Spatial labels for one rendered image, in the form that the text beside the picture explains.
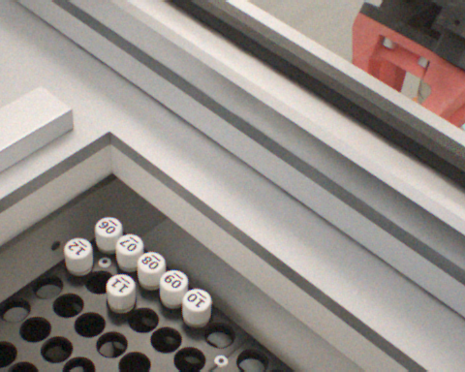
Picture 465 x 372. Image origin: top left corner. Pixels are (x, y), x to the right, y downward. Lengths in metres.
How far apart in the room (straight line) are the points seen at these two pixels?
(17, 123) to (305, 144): 0.13
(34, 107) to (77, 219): 0.07
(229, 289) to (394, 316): 0.15
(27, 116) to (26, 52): 0.06
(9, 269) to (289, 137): 0.16
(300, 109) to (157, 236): 0.18
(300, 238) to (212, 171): 0.05
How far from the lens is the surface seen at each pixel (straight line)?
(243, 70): 0.39
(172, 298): 0.41
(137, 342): 0.41
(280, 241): 0.38
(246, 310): 0.50
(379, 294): 0.37
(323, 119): 0.37
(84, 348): 0.41
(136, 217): 0.51
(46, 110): 0.42
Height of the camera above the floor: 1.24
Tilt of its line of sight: 46 degrees down
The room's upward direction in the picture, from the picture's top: 4 degrees clockwise
